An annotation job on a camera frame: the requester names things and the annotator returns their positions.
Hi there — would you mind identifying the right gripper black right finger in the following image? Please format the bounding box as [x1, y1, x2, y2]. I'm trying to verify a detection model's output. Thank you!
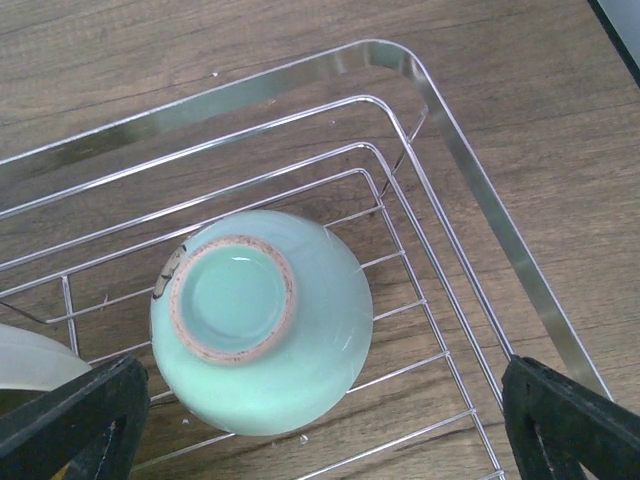
[502, 355, 639, 479]

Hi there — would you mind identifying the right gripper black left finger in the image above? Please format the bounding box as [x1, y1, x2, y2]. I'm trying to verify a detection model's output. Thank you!
[1, 355, 150, 479]

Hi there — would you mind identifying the white plate blue spiral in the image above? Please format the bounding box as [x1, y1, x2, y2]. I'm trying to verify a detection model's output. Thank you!
[1, 324, 91, 392]

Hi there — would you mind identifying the mint green small bowl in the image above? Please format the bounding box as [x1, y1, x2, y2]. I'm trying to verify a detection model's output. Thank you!
[150, 210, 374, 436]

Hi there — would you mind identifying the wire dish rack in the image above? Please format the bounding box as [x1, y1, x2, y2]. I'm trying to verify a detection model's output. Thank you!
[1, 40, 608, 479]

